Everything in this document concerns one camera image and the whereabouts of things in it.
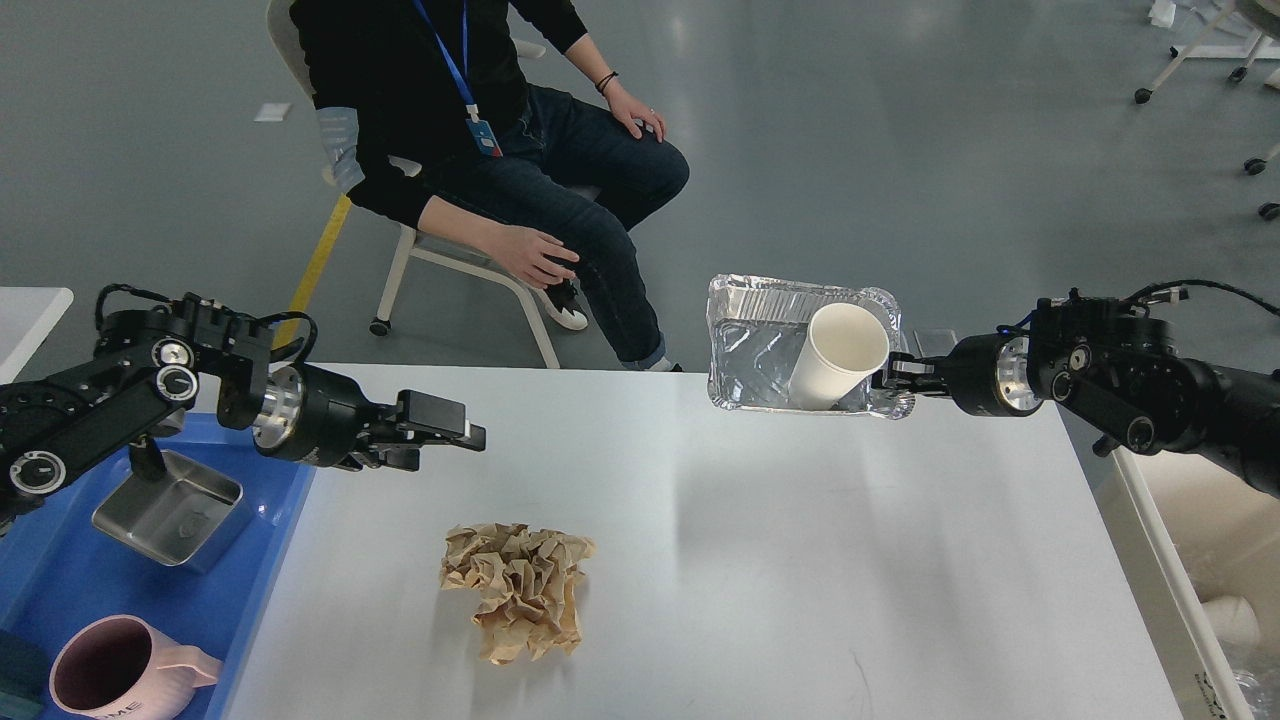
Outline white cup in bin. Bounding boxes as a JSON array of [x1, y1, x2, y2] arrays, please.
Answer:
[[1201, 594, 1262, 651]]

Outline seated person in black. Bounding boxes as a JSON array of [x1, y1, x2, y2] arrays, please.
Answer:
[[289, 1, 690, 372]]

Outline white plastic bin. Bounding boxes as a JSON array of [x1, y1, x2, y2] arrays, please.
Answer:
[[1092, 448, 1279, 719]]

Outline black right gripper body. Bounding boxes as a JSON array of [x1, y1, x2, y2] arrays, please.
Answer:
[[945, 334, 1042, 416]]

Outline white office chair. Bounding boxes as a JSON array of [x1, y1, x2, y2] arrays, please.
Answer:
[[266, 1, 561, 369]]

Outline square steel container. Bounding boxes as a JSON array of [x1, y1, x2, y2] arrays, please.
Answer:
[[91, 450, 252, 574]]

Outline blue plastic tray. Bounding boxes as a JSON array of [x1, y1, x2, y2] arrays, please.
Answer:
[[1, 413, 315, 719]]

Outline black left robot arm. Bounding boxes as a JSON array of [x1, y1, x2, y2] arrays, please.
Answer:
[[1, 284, 486, 530]]

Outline black chair caster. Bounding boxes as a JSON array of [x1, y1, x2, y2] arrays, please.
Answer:
[[1243, 140, 1280, 223]]

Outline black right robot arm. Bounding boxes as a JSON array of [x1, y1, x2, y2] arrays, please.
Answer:
[[870, 279, 1279, 496]]

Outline aluminium foil tray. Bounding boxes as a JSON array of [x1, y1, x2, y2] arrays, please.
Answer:
[[707, 274, 908, 414]]

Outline brown paper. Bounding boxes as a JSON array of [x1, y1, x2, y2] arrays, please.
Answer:
[[439, 523, 596, 666]]

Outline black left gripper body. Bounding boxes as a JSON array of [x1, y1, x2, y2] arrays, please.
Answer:
[[252, 363, 396, 471]]

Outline white paper cup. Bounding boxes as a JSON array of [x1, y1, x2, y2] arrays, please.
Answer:
[[787, 304, 890, 411]]

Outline pink mug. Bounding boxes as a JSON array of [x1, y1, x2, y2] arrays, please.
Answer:
[[47, 614, 223, 719]]

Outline white rolling frame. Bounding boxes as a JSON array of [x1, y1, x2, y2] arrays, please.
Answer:
[[1133, 1, 1279, 105]]

